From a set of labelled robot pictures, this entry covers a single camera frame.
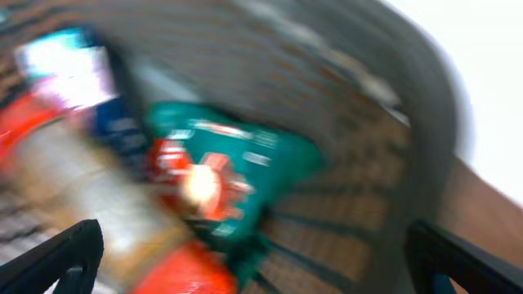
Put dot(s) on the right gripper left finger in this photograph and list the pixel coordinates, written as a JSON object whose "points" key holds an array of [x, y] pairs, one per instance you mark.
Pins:
{"points": [[69, 261]]}

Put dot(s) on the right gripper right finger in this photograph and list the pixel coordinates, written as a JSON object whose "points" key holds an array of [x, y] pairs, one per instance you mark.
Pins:
{"points": [[437, 258]]}

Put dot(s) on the green Nescafe coffee bag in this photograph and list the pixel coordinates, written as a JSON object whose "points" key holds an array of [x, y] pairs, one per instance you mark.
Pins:
{"points": [[223, 174]]}

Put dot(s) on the Kleenex tissue pack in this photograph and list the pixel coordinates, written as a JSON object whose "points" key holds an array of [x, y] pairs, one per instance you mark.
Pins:
{"points": [[71, 104]]}

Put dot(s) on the grey plastic basket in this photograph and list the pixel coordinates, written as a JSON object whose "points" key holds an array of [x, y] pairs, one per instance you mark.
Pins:
{"points": [[353, 77]]}

